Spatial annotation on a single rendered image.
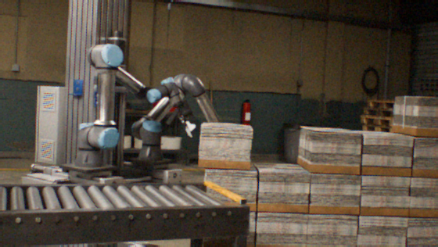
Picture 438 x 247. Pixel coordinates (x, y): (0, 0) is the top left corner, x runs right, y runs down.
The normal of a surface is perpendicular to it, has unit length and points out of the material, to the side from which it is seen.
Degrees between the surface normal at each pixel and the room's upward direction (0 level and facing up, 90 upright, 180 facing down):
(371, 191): 90
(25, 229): 90
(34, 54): 90
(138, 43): 90
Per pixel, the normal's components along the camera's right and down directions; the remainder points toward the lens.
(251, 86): 0.38, 0.07
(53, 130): -0.56, 0.01
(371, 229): 0.05, 0.05
